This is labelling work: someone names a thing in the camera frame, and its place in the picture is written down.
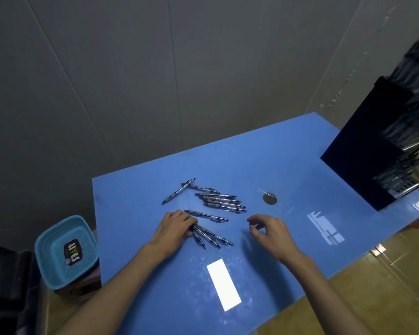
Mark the person's left hand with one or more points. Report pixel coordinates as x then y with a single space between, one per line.
173 233

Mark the person's right hand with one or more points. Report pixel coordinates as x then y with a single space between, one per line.
283 240

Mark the pile of grey pens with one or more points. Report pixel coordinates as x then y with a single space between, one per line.
220 200

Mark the black tiered pen display stand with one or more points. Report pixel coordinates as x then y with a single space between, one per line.
356 160

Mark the person's left forearm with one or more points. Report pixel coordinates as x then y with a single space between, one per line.
108 296

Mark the person's right forearm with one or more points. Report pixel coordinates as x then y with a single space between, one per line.
328 300

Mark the small round metal disc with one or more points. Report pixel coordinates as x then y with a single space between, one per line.
270 198

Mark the blue table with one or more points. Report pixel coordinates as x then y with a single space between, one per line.
300 153

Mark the brown plastic stool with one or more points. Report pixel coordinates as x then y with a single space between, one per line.
80 286

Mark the blue plastic basket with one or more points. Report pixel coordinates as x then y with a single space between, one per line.
52 261

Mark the black shelf unit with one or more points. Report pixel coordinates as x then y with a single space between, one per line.
7 293

